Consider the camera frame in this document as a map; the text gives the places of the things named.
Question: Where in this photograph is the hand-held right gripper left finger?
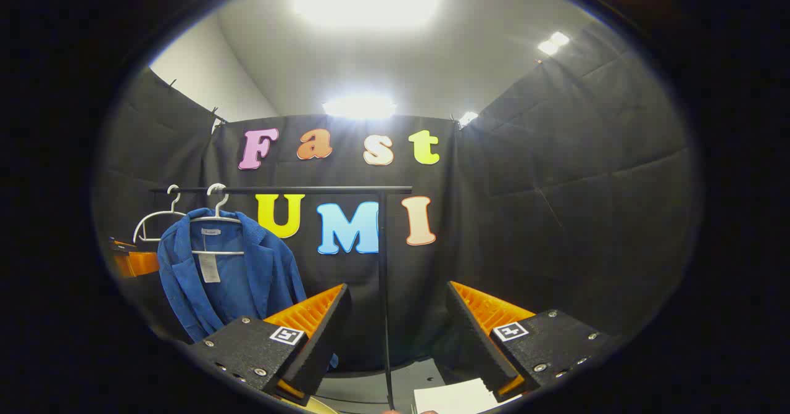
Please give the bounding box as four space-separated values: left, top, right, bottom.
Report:
185 283 354 402

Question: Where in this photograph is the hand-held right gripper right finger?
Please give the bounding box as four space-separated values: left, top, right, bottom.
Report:
446 281 612 402

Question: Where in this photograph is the white clothes hanger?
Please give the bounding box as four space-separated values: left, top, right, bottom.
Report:
133 184 189 244
188 183 246 256

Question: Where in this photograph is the blue corduroy jacket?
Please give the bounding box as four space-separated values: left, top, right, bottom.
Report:
157 208 339 368

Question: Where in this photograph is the white empty clothes hanger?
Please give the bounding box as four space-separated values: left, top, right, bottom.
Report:
133 184 189 244

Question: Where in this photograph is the black clothes rack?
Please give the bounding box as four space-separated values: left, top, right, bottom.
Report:
150 185 413 411

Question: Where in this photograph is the white paper sheet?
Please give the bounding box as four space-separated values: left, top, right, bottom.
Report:
414 378 522 414

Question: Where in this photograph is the black backdrop cloth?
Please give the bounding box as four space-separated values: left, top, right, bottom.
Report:
93 22 701 378

